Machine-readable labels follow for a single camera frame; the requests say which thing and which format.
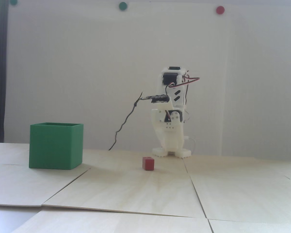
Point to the black window frame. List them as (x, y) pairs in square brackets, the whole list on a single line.
[(1, 72)]

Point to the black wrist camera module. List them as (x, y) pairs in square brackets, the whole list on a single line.
[(160, 98)]

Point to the green open-top box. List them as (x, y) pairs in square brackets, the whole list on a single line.
[(53, 145)]

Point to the green round magnet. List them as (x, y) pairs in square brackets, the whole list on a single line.
[(123, 6), (13, 2)]

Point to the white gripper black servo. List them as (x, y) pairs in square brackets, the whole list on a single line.
[(169, 132)]

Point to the white robot arm with base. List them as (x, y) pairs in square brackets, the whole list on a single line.
[(182, 152)]

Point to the small red block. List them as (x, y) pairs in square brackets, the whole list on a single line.
[(148, 163)]

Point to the red round magnet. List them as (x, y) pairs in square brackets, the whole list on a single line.
[(220, 10)]

